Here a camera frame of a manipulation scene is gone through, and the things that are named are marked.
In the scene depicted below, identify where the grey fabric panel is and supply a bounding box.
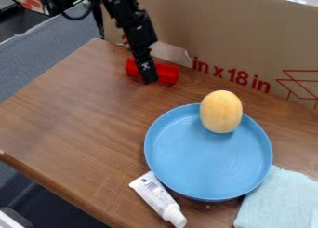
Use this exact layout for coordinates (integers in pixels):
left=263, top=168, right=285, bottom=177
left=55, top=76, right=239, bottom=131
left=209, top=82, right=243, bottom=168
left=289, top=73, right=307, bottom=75
left=0, top=1, right=103, bottom=103

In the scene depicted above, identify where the cardboard box wall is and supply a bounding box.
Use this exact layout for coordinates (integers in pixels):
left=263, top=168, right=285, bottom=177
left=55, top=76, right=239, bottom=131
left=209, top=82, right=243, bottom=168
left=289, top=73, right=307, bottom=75
left=100, top=0, right=318, bottom=109

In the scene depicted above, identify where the white cream tube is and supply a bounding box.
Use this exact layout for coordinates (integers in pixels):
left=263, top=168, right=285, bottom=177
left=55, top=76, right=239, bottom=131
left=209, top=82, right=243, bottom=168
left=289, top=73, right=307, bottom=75
left=130, top=171, right=187, bottom=228

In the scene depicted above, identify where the light blue towel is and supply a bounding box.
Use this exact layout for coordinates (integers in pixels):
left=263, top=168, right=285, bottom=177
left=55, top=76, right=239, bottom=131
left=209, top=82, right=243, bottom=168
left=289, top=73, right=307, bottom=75
left=234, top=166, right=318, bottom=228

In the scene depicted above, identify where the yellow potato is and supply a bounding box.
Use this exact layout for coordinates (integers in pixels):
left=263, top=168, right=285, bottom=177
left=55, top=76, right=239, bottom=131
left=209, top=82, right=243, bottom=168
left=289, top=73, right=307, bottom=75
left=201, top=90, right=242, bottom=133

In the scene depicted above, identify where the red rectangular block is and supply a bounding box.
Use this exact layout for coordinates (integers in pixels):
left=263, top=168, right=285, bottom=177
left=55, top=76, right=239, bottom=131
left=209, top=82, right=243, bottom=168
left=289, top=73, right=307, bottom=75
left=126, top=58, right=179, bottom=85

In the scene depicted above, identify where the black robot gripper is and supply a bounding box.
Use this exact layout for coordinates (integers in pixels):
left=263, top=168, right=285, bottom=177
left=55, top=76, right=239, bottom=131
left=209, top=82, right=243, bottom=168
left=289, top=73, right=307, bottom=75
left=116, top=10, right=159, bottom=84

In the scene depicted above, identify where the blue round plate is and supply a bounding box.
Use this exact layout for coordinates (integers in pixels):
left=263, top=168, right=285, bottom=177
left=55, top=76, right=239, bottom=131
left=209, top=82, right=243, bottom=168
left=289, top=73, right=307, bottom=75
left=144, top=103, right=274, bottom=202

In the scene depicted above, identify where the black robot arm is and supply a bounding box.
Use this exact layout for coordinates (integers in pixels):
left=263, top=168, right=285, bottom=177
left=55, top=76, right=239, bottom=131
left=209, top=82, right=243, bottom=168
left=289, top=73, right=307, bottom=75
left=40, top=0, right=159, bottom=84

